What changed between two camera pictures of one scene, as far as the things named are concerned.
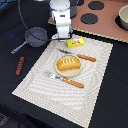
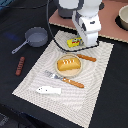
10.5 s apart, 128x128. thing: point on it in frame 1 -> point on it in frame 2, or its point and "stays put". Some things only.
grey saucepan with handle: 38,32 stays put
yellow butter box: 75,42 stays put
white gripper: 62,18 -> 87,22
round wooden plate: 68,65 stays put
